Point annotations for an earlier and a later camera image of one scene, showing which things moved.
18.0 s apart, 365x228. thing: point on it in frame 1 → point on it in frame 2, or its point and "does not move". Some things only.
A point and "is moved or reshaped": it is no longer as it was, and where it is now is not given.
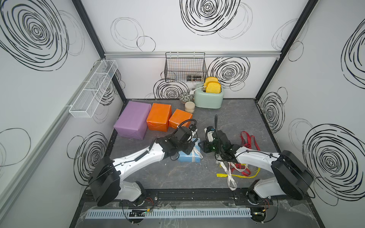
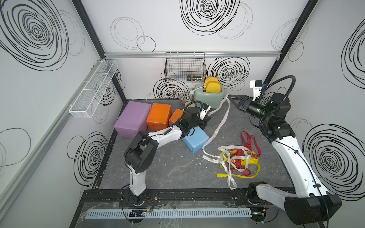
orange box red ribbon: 158,117 does not move
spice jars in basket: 197,78 does not move
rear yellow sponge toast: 211,79 does not move
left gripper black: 190,145 → 204,122
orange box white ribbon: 178,117 does not move
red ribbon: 247,139 does not move
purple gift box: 132,122 does not move
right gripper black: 205,144 → 244,99
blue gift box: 195,155 is moved or reshaped
